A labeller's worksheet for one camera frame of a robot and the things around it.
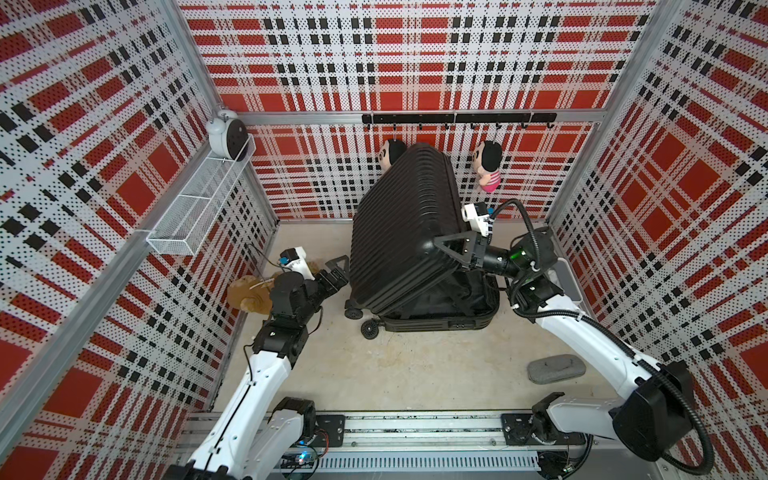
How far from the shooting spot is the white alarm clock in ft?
2.57

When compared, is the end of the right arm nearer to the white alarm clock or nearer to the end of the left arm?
the end of the left arm

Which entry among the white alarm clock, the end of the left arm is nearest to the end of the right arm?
the end of the left arm
